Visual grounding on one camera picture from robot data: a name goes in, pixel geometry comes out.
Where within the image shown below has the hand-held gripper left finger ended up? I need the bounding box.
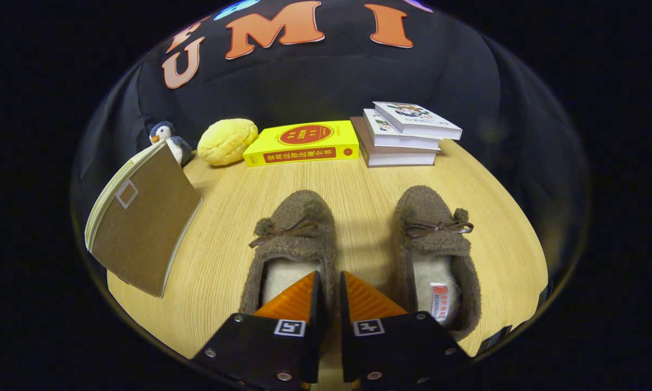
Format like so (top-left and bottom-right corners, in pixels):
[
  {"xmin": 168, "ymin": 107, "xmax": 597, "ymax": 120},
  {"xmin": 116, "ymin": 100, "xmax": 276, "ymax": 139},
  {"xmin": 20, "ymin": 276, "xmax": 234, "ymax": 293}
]
[{"xmin": 191, "ymin": 270, "xmax": 326, "ymax": 390}]

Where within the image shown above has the brown fuzzy shoe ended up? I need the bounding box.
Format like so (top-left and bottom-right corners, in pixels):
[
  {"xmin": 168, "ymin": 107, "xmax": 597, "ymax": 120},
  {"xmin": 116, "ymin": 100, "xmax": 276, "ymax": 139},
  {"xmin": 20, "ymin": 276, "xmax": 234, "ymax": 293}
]
[
  {"xmin": 392, "ymin": 185, "xmax": 483, "ymax": 342},
  {"xmin": 239, "ymin": 189, "xmax": 338, "ymax": 318}
]

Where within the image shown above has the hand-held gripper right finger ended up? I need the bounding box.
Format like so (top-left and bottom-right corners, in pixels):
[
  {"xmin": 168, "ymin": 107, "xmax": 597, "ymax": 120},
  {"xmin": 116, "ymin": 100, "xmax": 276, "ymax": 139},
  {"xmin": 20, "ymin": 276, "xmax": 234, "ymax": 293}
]
[{"xmin": 339, "ymin": 270, "xmax": 473, "ymax": 390}]

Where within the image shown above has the penguin plush toy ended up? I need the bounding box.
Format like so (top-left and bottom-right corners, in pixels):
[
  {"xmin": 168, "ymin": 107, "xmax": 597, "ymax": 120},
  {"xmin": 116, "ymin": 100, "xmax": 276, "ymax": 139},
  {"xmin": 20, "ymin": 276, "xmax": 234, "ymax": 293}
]
[{"xmin": 149, "ymin": 121, "xmax": 193, "ymax": 166}]

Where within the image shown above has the yellow bun-shaped plush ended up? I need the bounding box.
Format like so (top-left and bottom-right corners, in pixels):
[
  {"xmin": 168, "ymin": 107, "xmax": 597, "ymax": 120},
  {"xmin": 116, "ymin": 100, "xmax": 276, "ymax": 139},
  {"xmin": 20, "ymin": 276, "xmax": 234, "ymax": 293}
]
[{"xmin": 197, "ymin": 118, "xmax": 259, "ymax": 167}]

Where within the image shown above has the yellow book with red circle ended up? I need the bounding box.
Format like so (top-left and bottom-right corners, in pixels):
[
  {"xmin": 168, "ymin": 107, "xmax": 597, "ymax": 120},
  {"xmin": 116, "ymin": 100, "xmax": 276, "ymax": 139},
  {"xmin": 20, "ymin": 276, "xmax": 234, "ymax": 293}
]
[{"xmin": 243, "ymin": 120, "xmax": 360, "ymax": 167}]

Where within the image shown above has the brown cover book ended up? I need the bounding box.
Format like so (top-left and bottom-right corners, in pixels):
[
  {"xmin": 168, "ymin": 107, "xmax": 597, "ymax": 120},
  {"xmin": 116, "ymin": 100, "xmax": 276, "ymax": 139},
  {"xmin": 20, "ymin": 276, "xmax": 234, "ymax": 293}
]
[{"xmin": 350, "ymin": 116, "xmax": 440, "ymax": 167}]

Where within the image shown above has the brown and cream storage box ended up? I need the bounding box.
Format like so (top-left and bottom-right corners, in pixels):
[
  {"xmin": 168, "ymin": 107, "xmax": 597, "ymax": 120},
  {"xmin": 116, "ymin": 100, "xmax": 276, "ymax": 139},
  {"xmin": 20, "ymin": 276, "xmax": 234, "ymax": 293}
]
[{"xmin": 84, "ymin": 140, "xmax": 204, "ymax": 298}]

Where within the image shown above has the white illustrated cover book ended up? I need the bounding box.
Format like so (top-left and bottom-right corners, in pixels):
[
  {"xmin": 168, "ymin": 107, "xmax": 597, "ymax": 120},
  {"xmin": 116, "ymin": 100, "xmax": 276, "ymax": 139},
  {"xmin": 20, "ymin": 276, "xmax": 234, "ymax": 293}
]
[{"xmin": 373, "ymin": 101, "xmax": 463, "ymax": 141}]

